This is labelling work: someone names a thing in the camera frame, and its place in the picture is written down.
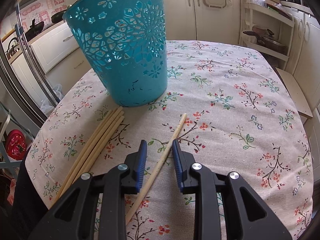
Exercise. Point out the bamboo chopstick four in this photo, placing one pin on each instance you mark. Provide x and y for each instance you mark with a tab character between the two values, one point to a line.
100	149

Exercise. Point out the lone bamboo chopstick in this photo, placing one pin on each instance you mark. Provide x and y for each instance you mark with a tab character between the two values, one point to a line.
144	191

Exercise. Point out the cream kitchen cabinets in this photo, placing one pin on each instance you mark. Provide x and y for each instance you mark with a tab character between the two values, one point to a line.
64	63

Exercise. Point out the white storage trolley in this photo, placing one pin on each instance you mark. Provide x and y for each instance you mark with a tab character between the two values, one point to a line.
267	28

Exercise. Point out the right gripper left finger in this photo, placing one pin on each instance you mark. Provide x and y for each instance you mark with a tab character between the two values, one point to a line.
73	215

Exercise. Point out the bamboo chopstick one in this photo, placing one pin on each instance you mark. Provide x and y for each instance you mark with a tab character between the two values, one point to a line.
82	152

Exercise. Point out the bamboo chopstick three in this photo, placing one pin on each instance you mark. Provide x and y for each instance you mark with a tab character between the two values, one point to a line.
93	148

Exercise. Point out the teal perforated plastic basket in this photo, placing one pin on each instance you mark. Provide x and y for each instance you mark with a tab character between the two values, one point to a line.
124	41

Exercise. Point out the bamboo chopstick two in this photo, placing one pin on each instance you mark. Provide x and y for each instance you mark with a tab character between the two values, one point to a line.
87	152

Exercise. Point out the bamboo chopstick five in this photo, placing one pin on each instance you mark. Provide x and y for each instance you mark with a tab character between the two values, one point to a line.
105	147

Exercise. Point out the wooden board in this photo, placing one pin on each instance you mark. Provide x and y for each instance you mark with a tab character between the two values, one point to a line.
296	93

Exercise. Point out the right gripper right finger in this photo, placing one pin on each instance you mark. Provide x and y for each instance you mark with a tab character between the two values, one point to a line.
224	205

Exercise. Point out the black frying pan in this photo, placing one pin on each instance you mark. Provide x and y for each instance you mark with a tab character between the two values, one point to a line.
34	30

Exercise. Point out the floral tablecloth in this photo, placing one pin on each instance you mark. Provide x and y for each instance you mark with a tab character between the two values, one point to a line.
240	117

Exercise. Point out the red round object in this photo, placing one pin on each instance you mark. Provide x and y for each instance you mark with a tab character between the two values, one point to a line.
15	145

